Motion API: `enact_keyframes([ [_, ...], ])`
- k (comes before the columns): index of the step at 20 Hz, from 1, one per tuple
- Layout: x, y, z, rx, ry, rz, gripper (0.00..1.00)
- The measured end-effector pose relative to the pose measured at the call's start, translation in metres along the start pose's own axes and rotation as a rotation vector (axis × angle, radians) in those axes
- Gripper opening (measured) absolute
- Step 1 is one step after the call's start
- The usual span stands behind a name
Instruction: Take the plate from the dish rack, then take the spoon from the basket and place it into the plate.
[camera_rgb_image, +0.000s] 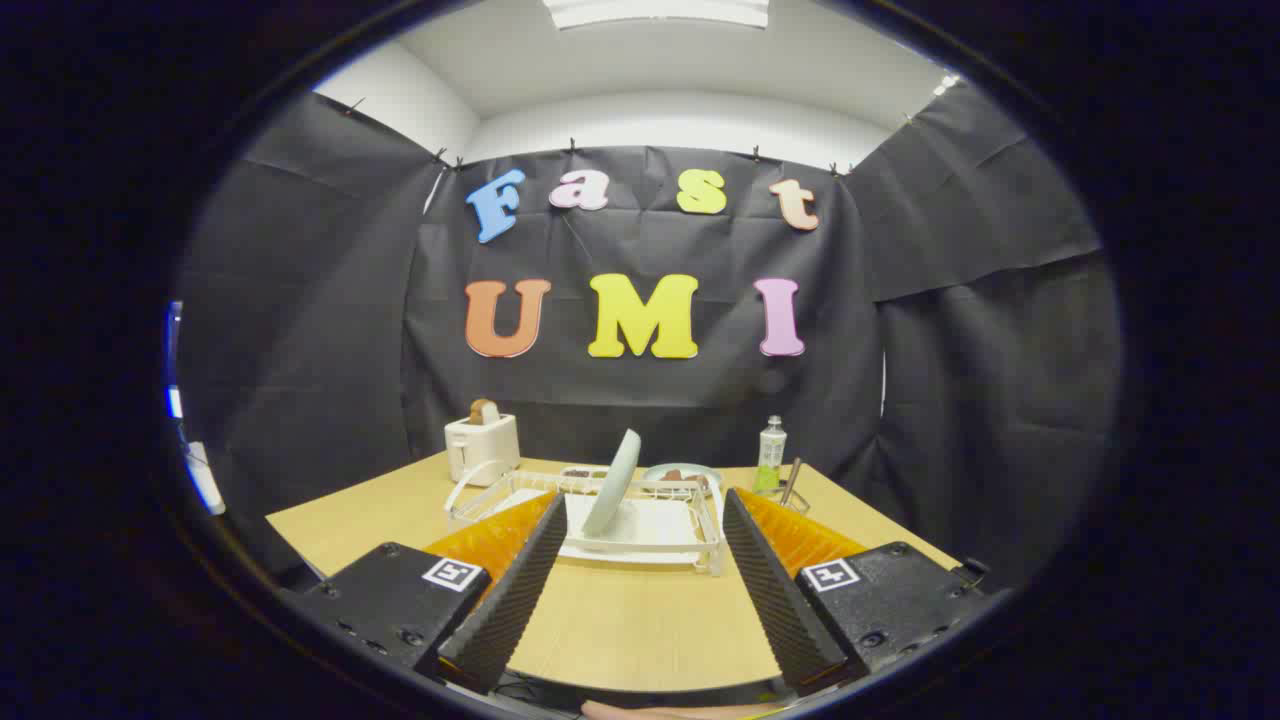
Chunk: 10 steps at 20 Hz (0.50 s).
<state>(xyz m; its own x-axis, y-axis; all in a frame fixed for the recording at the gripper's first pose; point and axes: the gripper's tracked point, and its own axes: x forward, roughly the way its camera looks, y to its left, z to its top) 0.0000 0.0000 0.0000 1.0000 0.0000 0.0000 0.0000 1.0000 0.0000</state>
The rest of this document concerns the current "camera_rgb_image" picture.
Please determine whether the green label drink bottle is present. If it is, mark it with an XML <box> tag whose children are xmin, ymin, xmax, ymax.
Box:
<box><xmin>755</xmin><ymin>416</ymin><xmax>788</xmax><ymax>494</ymax></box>

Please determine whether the ceiling light panel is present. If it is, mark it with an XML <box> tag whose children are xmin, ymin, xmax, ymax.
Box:
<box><xmin>543</xmin><ymin>0</ymin><xmax>771</xmax><ymax>29</ymax></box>

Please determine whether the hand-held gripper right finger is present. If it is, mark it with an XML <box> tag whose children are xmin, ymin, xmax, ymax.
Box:
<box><xmin>722</xmin><ymin>487</ymin><xmax>991</xmax><ymax>698</ymax></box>

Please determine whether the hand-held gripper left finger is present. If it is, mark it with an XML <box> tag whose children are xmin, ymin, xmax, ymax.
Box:
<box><xmin>285</xmin><ymin>490</ymin><xmax>571</xmax><ymax>696</ymax></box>

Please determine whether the white toaster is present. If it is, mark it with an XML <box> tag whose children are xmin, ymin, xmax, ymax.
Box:
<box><xmin>445</xmin><ymin>413</ymin><xmax>521</xmax><ymax>486</ymax></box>

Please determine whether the pale green plate with meat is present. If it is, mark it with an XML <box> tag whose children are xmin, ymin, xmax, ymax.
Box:
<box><xmin>642</xmin><ymin>462</ymin><xmax>723</xmax><ymax>496</ymax></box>

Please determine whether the white wire dish rack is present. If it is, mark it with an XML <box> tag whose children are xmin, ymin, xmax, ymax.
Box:
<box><xmin>445</xmin><ymin>460</ymin><xmax>728</xmax><ymax>578</ymax></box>

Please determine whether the black backdrop cloth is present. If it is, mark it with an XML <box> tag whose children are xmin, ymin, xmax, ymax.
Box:
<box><xmin>175</xmin><ymin>85</ymin><xmax>1126</xmax><ymax>591</ymax></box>

